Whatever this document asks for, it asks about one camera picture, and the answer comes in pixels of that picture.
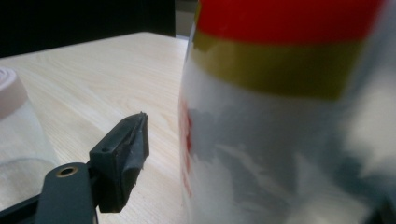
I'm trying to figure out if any clear jar with beige rim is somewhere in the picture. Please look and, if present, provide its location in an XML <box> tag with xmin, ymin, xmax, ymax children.
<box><xmin>0</xmin><ymin>66</ymin><xmax>62</xmax><ymax>213</ymax></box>

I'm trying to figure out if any white and red salt bag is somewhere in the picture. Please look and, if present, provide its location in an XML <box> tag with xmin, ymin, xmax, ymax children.
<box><xmin>178</xmin><ymin>0</ymin><xmax>396</xmax><ymax>224</ymax></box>

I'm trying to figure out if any white salt heap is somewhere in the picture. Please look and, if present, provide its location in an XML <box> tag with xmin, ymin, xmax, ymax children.
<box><xmin>0</xmin><ymin>158</ymin><xmax>60</xmax><ymax>209</ymax></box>

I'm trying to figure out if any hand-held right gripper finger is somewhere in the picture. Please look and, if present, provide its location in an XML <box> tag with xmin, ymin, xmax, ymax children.
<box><xmin>88</xmin><ymin>111</ymin><xmax>150</xmax><ymax>214</ymax></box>

